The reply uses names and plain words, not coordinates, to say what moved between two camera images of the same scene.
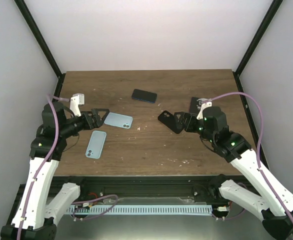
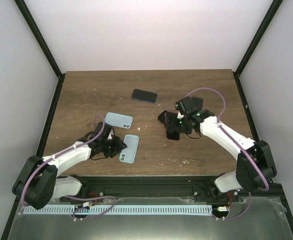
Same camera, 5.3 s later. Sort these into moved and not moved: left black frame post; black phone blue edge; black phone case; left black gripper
Moved: left black gripper
Not moved: left black frame post; black phone blue edge; black phone case
